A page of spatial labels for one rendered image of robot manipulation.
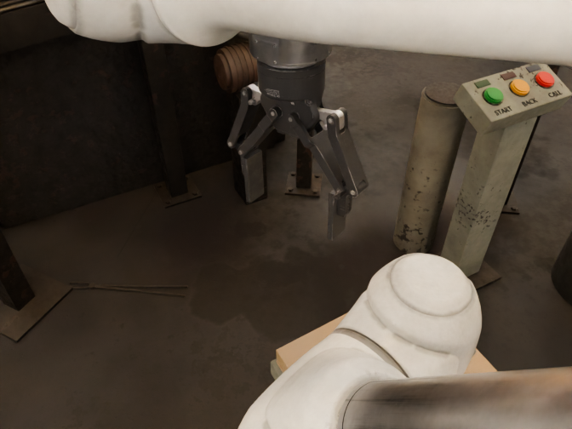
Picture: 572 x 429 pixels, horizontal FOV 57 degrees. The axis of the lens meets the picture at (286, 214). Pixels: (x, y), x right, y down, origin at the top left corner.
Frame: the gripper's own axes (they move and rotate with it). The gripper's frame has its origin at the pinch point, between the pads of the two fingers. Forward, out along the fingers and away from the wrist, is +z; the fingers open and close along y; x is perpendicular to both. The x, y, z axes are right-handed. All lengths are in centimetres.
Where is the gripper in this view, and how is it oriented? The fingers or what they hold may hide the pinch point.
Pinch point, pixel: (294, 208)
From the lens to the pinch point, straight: 69.0
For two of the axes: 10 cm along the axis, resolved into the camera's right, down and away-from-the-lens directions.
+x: 6.2, -4.8, 6.2
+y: 7.8, 3.6, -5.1
